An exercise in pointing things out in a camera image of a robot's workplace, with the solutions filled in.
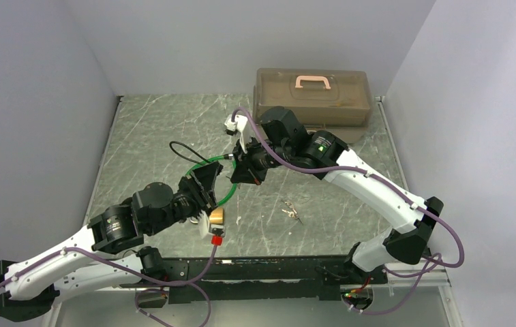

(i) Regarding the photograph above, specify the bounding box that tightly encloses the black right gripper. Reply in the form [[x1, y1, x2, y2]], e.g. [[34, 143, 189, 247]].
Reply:
[[230, 134, 292, 185]]

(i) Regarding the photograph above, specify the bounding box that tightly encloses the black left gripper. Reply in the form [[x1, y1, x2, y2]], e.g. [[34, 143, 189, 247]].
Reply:
[[147, 161, 219, 235]]

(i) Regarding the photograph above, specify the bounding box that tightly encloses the black cable padlock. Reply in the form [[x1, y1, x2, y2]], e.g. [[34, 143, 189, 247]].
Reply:
[[169, 140, 213, 166]]

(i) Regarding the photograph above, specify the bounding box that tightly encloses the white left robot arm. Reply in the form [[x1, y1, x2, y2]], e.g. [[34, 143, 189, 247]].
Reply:
[[0, 161, 224, 322]]

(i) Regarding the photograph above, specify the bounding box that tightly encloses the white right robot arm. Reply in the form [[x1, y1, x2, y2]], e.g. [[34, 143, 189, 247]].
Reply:
[[224, 106, 443, 283]]

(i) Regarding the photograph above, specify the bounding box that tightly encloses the silver key bunch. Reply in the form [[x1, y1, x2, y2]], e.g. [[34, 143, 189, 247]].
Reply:
[[282, 200, 303, 225]]

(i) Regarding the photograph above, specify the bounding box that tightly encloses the brass padlock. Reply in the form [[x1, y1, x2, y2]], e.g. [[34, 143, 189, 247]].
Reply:
[[188, 207, 224, 225]]

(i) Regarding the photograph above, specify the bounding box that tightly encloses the brown plastic toolbox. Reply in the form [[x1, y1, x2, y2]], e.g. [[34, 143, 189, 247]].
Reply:
[[252, 68, 375, 144]]

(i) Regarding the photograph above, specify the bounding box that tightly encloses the green cable lock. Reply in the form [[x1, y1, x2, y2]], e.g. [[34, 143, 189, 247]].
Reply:
[[187, 153, 238, 206]]

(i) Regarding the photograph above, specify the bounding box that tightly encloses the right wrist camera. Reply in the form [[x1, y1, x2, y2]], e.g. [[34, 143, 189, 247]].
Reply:
[[224, 114, 254, 154]]

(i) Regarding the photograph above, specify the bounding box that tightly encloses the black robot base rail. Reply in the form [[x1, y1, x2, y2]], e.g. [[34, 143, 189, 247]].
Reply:
[[133, 254, 388, 300]]

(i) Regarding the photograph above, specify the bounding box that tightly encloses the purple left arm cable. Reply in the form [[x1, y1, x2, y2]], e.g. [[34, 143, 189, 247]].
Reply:
[[0, 243, 220, 327]]

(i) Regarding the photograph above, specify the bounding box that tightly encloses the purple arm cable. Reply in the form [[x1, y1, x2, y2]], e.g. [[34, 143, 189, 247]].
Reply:
[[0, 243, 220, 327], [232, 106, 466, 316]]

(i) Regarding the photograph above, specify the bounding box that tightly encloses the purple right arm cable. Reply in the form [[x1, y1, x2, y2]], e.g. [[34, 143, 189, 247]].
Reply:
[[232, 106, 466, 316]]

